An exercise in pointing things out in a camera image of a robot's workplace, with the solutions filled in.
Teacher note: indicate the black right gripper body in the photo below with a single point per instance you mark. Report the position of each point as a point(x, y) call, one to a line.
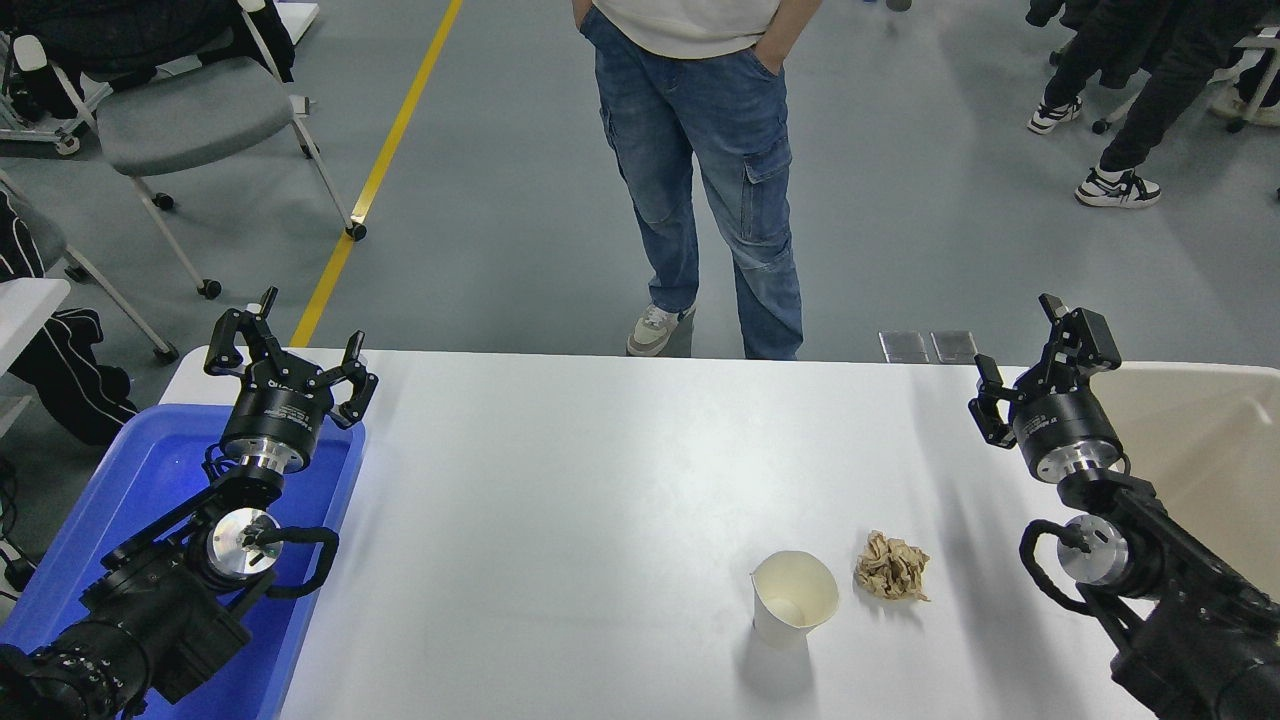
point(1065, 415)

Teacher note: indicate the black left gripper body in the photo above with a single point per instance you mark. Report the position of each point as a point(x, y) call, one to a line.
point(278, 405)

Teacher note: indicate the white paper cup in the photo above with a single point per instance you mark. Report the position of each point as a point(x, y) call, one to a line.
point(795, 600)

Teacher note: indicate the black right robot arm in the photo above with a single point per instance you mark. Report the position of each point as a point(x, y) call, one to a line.
point(1190, 610)

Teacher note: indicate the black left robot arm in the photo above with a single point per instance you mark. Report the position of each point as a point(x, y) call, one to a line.
point(150, 610)

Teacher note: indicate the crumpled tan paper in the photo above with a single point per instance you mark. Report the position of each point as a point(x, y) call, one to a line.
point(890, 567)

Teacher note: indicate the metal floor plate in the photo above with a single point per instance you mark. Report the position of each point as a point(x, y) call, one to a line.
point(955, 347)
point(903, 347)

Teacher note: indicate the large pale bin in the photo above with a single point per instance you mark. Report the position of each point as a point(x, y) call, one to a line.
point(1200, 440)

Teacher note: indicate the blue plastic tray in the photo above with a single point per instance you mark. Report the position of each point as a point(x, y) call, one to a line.
point(150, 480)

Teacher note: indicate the yellow floor tape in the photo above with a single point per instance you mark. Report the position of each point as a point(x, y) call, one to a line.
point(380, 170)

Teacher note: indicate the grey wheeled chair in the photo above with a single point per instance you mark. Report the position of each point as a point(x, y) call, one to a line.
point(40, 240)
point(190, 120)

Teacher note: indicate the small white side table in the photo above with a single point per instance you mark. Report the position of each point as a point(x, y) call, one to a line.
point(25, 310)

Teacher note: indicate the black jacket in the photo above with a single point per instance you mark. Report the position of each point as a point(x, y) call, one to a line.
point(100, 30)

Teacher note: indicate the white wheeled frame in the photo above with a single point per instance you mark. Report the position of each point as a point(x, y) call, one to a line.
point(40, 120)

